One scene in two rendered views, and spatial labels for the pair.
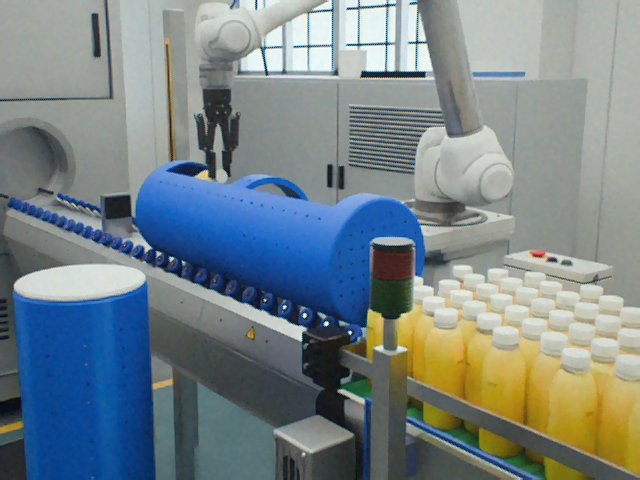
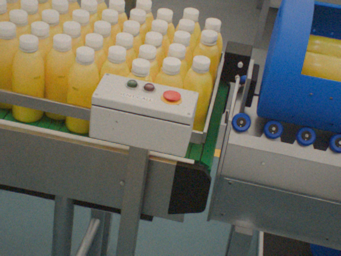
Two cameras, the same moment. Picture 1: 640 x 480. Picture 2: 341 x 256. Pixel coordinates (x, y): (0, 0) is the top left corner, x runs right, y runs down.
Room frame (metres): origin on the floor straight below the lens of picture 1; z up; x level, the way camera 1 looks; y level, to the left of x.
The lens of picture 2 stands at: (2.45, -1.28, 1.77)
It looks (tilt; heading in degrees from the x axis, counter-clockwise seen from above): 33 degrees down; 133
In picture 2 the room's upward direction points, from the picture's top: 9 degrees clockwise
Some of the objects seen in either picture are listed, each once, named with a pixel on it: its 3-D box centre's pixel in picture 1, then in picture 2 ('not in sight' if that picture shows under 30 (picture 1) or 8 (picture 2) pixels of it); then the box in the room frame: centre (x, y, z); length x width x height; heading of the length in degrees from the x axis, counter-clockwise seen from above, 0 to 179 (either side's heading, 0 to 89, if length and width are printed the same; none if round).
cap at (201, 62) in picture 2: (462, 270); (201, 62); (1.59, -0.30, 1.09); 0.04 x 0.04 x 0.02
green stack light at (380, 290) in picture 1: (391, 291); not in sight; (1.10, -0.11, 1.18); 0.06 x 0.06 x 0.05
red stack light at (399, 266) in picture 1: (392, 261); not in sight; (1.10, -0.11, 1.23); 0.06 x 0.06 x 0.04
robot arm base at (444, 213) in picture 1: (434, 206); not in sight; (2.43, -0.37, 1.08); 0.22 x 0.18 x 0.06; 47
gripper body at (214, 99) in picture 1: (217, 105); not in sight; (2.14, 0.26, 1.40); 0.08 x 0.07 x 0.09; 128
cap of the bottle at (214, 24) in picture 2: not in sight; (213, 23); (1.46, -0.14, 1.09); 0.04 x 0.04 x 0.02
